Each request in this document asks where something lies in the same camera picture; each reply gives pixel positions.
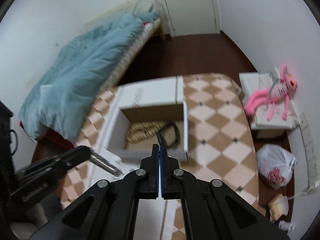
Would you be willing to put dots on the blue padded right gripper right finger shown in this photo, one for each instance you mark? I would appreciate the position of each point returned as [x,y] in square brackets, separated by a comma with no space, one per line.
[170,186]

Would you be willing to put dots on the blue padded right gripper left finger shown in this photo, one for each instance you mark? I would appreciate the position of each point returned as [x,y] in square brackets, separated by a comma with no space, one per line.
[150,182]

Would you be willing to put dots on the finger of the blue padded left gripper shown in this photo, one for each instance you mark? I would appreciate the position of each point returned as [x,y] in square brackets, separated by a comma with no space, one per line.
[56,166]

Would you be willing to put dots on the black smart band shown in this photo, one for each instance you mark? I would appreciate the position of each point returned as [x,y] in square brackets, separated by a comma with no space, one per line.
[169,135]

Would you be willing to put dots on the bed with patterned mattress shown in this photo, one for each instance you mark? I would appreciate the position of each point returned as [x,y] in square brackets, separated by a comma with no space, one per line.
[130,55]

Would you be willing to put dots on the white cardboard box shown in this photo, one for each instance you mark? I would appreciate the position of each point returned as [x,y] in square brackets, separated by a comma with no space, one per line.
[150,119]

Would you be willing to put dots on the checkered tablecloth with lettering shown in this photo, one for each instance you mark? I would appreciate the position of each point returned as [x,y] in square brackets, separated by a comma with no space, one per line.
[217,144]

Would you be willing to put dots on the teal blue duvet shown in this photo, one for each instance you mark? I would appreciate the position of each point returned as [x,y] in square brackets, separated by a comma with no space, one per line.
[61,99]

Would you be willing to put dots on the white plastic shopping bag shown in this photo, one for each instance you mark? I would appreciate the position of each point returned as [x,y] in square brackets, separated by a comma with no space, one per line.
[276,165]

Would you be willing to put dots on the yellow snack bag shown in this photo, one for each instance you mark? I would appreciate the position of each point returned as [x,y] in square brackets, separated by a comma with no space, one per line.
[278,206]

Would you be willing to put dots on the white cloth covered box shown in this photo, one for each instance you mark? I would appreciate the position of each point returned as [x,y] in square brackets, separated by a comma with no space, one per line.
[251,82]

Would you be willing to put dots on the pink panther plush toy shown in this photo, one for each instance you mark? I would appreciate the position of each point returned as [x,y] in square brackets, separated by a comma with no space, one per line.
[281,90]

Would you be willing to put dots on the striped pillow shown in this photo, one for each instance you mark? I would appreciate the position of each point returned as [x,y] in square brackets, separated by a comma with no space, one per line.
[145,10]

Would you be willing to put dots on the white door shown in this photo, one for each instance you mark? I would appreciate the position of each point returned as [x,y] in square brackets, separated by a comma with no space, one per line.
[192,17]

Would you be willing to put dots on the white charger with cable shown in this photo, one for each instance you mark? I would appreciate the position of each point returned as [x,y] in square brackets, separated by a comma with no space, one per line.
[305,192]

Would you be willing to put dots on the white wall power strip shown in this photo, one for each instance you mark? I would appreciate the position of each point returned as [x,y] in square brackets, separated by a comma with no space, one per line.
[310,153]

